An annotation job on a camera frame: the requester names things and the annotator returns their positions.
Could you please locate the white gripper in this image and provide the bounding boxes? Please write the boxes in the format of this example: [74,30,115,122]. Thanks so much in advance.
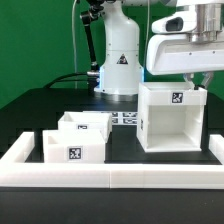
[146,13,224,89]

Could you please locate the white drawer cabinet frame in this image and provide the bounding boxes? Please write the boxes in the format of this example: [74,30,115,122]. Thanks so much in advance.
[137,82,207,153]

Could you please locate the white front drawer box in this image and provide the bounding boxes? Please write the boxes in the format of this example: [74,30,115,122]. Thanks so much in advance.
[42,130,105,164]

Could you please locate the white drawer box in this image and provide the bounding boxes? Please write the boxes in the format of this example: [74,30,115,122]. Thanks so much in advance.
[58,111,112,141]
[42,130,105,164]

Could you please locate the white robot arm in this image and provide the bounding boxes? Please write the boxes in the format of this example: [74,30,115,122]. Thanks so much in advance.
[87,0,224,96]

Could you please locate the white rear drawer box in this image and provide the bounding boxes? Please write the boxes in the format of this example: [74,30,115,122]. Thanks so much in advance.
[58,111,112,141]

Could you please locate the white fiducial marker sheet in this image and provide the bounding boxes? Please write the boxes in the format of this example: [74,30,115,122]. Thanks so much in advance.
[83,110,139,127]

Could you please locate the white U-shaped border fence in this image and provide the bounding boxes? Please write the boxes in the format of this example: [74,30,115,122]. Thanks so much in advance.
[0,132,224,189]

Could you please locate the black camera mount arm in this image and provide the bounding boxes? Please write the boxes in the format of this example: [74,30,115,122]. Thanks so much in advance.
[80,0,105,90]

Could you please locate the thin white cable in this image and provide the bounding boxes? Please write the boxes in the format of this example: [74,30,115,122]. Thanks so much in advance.
[71,0,79,90]

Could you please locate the black cable bundle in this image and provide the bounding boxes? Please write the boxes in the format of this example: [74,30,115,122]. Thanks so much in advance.
[42,72,91,90]

